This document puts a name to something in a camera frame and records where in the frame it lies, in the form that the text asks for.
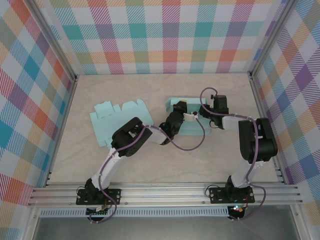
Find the pale blue paper box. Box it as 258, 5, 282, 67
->
89, 99, 155, 148
166, 96, 213, 137

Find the small circuit board with LED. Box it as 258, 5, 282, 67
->
229, 204, 246, 215

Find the grey metal shelf plate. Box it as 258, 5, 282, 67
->
31, 216, 301, 240

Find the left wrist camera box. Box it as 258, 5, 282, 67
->
183, 111, 200, 123

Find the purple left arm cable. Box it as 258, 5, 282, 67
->
87, 117, 206, 225

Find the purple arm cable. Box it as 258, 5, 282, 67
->
199, 86, 267, 222
87, 117, 206, 225

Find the aluminium table side rail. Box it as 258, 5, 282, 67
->
44, 74, 80, 188
249, 74, 287, 186

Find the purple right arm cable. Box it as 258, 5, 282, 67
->
199, 86, 267, 222

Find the long aluminium mounting rail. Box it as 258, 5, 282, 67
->
26, 181, 304, 207

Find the aluminium frame post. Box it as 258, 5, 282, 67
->
24, 0, 79, 82
249, 0, 300, 81

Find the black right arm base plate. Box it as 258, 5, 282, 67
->
208, 186, 256, 205

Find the slotted grey cable duct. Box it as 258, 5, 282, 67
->
39, 206, 230, 218

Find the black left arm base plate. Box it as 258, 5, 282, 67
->
76, 187, 122, 206

